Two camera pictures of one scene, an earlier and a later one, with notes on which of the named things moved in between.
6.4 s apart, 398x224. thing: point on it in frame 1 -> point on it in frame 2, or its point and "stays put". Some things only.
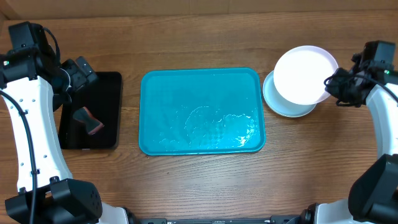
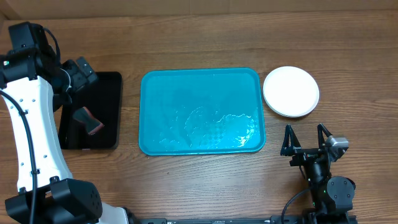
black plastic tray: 103,99 stays put
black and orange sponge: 92,124 stays put
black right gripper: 331,88 -> 288,146
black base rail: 306,218 stays put
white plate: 300,74 -> 291,91
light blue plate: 279,105 stays put
